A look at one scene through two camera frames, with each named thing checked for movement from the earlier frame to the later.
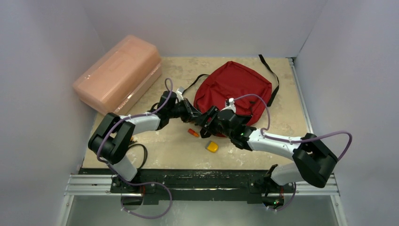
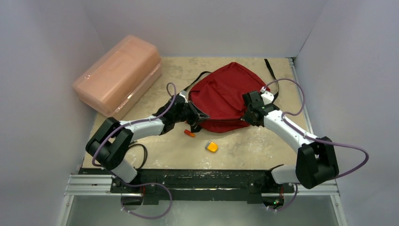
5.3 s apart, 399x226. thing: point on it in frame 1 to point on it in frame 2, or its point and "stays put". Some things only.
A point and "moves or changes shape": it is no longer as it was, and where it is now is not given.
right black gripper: [211, 117] to [247, 115]
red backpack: [251, 91] moves or changes shape
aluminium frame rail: [88, 185] stays put
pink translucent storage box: [111, 83] stays put
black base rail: [170, 186] stays put
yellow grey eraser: [211, 147] stays put
